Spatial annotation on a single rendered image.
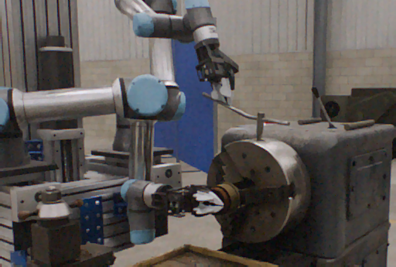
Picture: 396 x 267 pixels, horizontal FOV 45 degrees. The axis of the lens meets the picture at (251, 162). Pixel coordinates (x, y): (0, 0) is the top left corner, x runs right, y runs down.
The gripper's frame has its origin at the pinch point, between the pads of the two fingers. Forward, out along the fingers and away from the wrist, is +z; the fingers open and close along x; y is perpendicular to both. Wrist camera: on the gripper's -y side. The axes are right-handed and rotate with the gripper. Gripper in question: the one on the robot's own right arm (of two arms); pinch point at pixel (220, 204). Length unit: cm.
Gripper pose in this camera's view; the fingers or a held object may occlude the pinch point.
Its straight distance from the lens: 128.8
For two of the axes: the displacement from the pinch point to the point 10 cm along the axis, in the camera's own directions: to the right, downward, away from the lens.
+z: 8.1, 0.9, -5.8
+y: -5.9, 1.2, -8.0
